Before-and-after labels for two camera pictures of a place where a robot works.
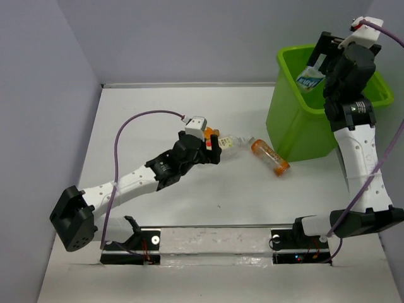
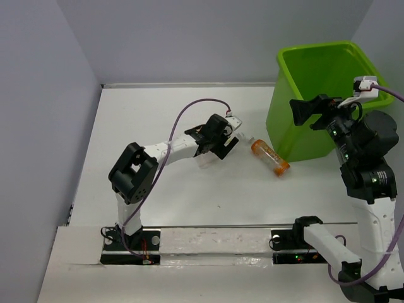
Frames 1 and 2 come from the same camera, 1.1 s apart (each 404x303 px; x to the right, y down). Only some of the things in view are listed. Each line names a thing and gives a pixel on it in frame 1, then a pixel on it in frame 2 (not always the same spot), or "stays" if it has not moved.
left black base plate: (144, 248) stays
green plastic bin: (297, 118) stays
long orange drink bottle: (279, 165) stays
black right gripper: (328, 45) -> (303, 109)
